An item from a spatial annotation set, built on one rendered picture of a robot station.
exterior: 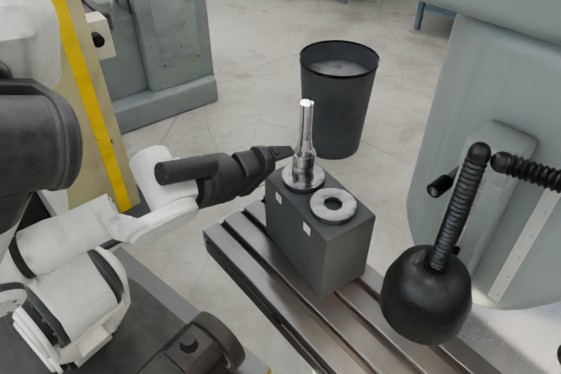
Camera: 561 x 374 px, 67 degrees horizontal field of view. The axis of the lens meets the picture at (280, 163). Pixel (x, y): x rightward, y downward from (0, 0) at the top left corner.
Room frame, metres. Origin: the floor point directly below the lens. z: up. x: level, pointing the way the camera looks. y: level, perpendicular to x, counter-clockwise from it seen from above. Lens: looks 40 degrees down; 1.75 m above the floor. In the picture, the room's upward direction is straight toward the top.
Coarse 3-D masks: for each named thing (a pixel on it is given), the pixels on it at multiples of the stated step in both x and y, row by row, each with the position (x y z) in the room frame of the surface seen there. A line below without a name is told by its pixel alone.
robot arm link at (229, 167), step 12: (216, 156) 0.55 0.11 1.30; (228, 156) 0.56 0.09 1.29; (240, 156) 0.58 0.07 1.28; (252, 156) 0.59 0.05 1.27; (264, 156) 0.58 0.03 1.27; (228, 168) 0.53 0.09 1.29; (240, 168) 0.56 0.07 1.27; (252, 168) 0.56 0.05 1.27; (264, 168) 0.57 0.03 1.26; (228, 180) 0.52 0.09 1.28; (240, 180) 0.53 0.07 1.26; (252, 180) 0.57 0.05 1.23; (228, 192) 0.51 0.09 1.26; (240, 192) 0.57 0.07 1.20; (216, 204) 0.50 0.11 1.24
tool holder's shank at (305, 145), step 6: (306, 102) 0.66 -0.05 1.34; (312, 102) 0.66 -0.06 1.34; (300, 108) 0.66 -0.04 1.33; (306, 108) 0.65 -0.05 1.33; (312, 108) 0.65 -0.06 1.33; (300, 114) 0.66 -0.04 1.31; (306, 114) 0.65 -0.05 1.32; (312, 114) 0.66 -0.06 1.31; (300, 120) 0.66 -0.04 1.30; (306, 120) 0.65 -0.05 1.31; (300, 126) 0.65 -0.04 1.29; (306, 126) 0.65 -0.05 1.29; (300, 132) 0.65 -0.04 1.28; (306, 132) 0.65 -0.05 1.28; (300, 138) 0.65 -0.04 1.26; (306, 138) 0.65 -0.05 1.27; (300, 144) 0.65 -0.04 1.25; (306, 144) 0.65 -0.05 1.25; (300, 150) 0.65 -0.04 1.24; (306, 150) 0.64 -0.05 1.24
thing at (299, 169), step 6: (294, 162) 0.65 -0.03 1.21; (300, 162) 0.64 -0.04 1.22; (312, 162) 0.64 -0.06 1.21; (294, 168) 0.65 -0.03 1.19; (300, 168) 0.64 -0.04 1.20; (306, 168) 0.64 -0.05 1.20; (312, 168) 0.64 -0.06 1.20; (294, 174) 0.65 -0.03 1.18; (300, 174) 0.64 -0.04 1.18; (306, 174) 0.64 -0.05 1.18; (312, 174) 0.64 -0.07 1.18; (300, 180) 0.64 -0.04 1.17; (306, 180) 0.64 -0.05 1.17
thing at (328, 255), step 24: (288, 168) 0.68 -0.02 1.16; (288, 192) 0.62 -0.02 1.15; (312, 192) 0.62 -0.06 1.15; (336, 192) 0.61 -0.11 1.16; (288, 216) 0.60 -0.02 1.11; (312, 216) 0.55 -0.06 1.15; (336, 216) 0.54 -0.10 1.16; (360, 216) 0.55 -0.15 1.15; (288, 240) 0.60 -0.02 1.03; (312, 240) 0.53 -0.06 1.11; (336, 240) 0.51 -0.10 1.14; (360, 240) 0.54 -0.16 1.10; (312, 264) 0.52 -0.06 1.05; (336, 264) 0.51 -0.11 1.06; (360, 264) 0.55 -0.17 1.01; (312, 288) 0.52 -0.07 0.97; (336, 288) 0.52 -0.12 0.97
